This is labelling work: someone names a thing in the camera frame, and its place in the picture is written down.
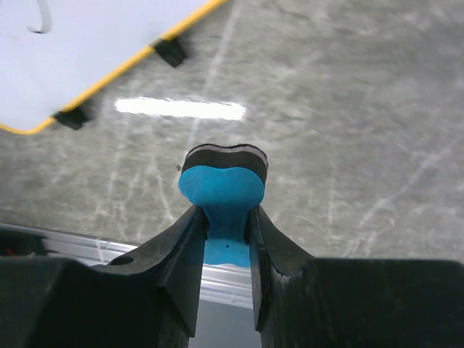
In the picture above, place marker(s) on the black right whiteboard foot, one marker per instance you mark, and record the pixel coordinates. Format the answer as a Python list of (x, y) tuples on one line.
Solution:
[(171, 51)]

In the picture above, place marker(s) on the blue whiteboard eraser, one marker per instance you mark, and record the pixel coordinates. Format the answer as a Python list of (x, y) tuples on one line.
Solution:
[(226, 182)]

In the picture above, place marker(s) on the aluminium front mounting rail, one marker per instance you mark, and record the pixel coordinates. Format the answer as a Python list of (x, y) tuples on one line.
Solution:
[(224, 316)]

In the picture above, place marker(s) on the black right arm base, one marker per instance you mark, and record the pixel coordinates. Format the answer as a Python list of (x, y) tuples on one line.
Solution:
[(20, 244)]

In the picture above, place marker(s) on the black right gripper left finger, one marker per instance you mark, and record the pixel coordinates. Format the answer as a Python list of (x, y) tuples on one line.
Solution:
[(147, 297)]

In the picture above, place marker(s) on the black whiteboard foot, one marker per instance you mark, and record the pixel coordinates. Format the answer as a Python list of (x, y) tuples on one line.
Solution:
[(74, 118), (171, 51)]

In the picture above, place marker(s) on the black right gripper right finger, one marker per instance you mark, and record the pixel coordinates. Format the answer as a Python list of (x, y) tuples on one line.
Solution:
[(304, 301)]

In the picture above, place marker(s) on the yellow framed whiteboard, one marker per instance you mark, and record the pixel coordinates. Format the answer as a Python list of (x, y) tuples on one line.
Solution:
[(57, 54)]

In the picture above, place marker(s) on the black left whiteboard foot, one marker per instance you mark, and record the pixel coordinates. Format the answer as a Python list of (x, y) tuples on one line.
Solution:
[(74, 118)]

